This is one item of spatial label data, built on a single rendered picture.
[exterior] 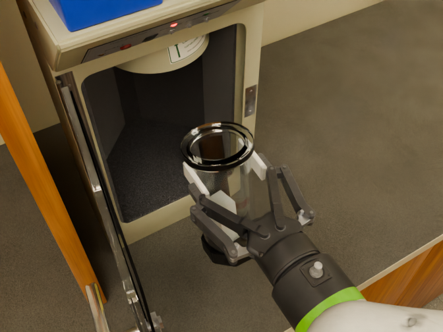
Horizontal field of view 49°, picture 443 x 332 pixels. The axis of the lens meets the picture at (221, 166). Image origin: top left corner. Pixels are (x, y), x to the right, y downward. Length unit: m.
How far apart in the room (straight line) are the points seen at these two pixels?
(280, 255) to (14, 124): 0.34
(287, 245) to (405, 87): 0.82
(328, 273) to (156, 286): 0.43
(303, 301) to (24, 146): 0.36
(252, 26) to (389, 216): 0.52
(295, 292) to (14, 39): 0.79
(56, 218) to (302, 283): 0.34
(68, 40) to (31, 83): 0.71
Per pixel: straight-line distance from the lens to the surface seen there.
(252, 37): 0.77
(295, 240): 0.62
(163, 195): 0.96
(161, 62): 0.73
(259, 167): 0.72
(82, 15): 0.49
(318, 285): 0.59
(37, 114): 1.25
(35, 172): 0.62
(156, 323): 0.62
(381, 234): 1.04
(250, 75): 0.82
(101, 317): 0.64
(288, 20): 1.47
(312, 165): 1.11
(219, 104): 0.93
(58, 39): 0.49
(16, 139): 0.58
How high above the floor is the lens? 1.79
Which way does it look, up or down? 51 degrees down
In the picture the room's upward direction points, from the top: straight up
